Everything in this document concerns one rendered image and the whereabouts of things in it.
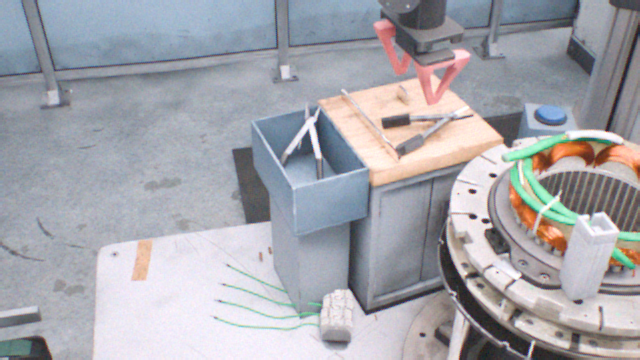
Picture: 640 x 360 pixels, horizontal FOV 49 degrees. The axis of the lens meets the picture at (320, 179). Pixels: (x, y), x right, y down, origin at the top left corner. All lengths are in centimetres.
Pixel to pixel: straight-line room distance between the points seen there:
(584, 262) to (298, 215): 37
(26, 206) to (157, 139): 57
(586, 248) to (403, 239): 39
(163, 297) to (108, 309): 9
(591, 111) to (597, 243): 62
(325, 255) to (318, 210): 12
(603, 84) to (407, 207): 44
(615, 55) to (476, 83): 203
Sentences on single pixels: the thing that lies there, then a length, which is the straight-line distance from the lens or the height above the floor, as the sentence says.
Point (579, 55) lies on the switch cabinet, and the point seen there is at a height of 4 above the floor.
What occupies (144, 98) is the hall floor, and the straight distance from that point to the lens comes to 315.
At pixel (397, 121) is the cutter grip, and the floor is 108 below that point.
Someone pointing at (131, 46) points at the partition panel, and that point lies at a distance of 309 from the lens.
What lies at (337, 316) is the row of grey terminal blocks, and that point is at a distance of 105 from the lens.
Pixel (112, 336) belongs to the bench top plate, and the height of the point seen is 78.
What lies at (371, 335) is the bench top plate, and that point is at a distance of 108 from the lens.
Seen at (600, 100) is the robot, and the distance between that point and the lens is 128.
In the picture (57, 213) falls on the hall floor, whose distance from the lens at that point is 261.
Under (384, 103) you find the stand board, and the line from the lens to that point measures 104.
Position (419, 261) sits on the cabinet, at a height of 86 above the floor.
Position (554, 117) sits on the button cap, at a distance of 110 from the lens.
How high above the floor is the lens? 162
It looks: 39 degrees down
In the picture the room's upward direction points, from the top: straight up
